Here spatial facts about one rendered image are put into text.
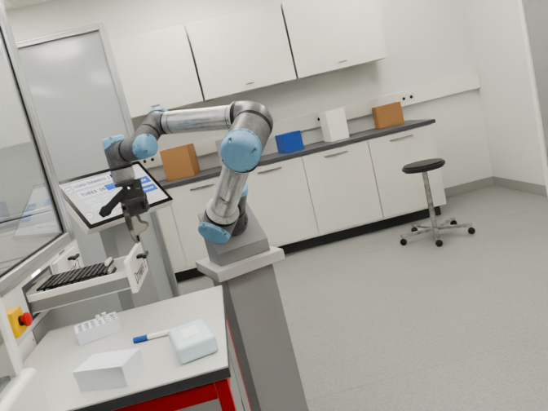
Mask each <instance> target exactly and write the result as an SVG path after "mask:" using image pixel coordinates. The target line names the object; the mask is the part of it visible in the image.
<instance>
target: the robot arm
mask: <svg viewBox="0 0 548 411"><path fill-rule="evenodd" d="M272 128H273V120H272V115H271V114H270V112H269V110H268V109H267V108H266V107H265V106H263V105H262V104H260V103H257V102H254V101H249V100H242V101H234V102H232V103H231V104H230V105H225V106H217V107H209V108H194V109H186V110H178V111H169V112H168V110H166V109H165V108H161V107H155V108H153V109H152V110H151V111H150V112H149V113H148V114H147V116H146V118H145V119H144V121H143V122H142V123H141V125H140V126H139V128H138V129H137V131H136V132H135V133H134V134H133V136H132V137H131V138H129V139H125V137H124V135H116V136H112V137H108V138H106V139H103V141H102V143H103V147H104V153H105V156H106V158H107V162H108V166H109V169H110V171H111V172H110V173H111V176H112V179H113V182H114V183H115V187H116V188H119V187H122V189H121V190H120V191H119V192H118V193H117V194H116V195H115V196H114V197H113V198H112V199H111V200H110V202H109V203H108V204H107V205H104V206H102V207H101V209H100V212H99V215H100V216H101V217H102V218H104V217H106V216H109V215H110V214H111V213H112V210H113V209H114V208H115V207H116V206H117V205H118V204H119V202H120V203H121V208H122V213H123V215H124V217H125V221H126V225H127V227H128V230H129V232H130V235H131V237H132V240H133V241H134V242H135V243H136V244H138V243H139V241H140V239H139V234H140V233H141V232H144V231H145V230H147V227H148V226H149V223H148V221H143V220H141V218H140V216H139V214H142V213H144V212H148V210H149V209H150V207H149V204H148V198H147V194H146V192H144V190H143V186H142V184H141V183H142V181H141V179H135V172H134V169H133V166H132V163H131V162H132V161H137V160H141V159H147V158H149V157H152V156H154V155H155V154H156V153H157V148H158V143H157V141H158V140H159V138H160V137H161V135H168V134H178V133H189V132H199V131H210V130H229V131H228V133H227V134H226V136H225V137H224V138H223V141H222V143H221V148H220V156H221V160H222V162H223V168H222V170H221V174H220V176H219V180H218V182H217V184H216V190H215V193H214V196H213V198H212V199H211V200H209V202H208V203H207V205H206V208H205V213H204V215H203V218H202V220H201V221H200V222H199V226H198V232H199V233H200V234H201V235H202V236H203V237H204V238H205V239H206V240H208V241H211V242H214V243H216V244H223V243H226V242H227V241H228V240H229V238H230V237H233V236H239V235H241V234H242V233H243V232H244V231H245V230H246V229H247V226H248V221H249V219H248V214H247V213H246V210H245V206H246V200H247V194H248V185H247V182H246V180H247V179H248V176H249V173H250V172H252V171H253V170H255V169H256V167H257V165H258V163H259V160H260V157H261V155H262V153H263V150H264V147H265V145H266V143H267V140H268V138H269V136H270V134H271V133H272ZM127 187H130V189H128V188H127Z"/></svg>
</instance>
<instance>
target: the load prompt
mask: <svg viewBox="0 0 548 411"><path fill-rule="evenodd" d="M110 181H113V179H112V176H111V173H109V174H106V175H100V176H97V177H94V178H90V179H85V180H82V181H79V182H76V183H71V184H70V186H71V188H72V189H73V190H74V191H75V192H76V191H78V190H82V189H84V188H89V187H93V186H95V185H99V184H102V183H107V182H110Z"/></svg>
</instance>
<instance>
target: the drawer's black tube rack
mask: <svg viewBox="0 0 548 411"><path fill-rule="evenodd" d="M104 263H105V262H102V263H97V264H93V265H90V266H86V267H81V268H78V269H74V270H71V271H67V272H61V273H58V274H55V275H52V276H51V277H50V278H48V279H47V280H46V281H45V282H44V283H43V284H42V285H40V286H39V287H38V288H37V289H36V291H39V290H43V291H46V289H48V290H50V289H56V288H59V287H62V286H66V285H71V284H75V283H78V282H81V281H87V280H90V279H94V278H97V277H101V276H106V275H109V274H113V273H114V272H115V271H116V270H117V268H116V267H115V268H114V269H113V270H112V272H111V273H109V274H108V273H107V272H105V273H104V274H103V275H99V272H100V271H101V270H102V268H103V267H104V266H105V265H104ZM105 267H106V266H105Z"/></svg>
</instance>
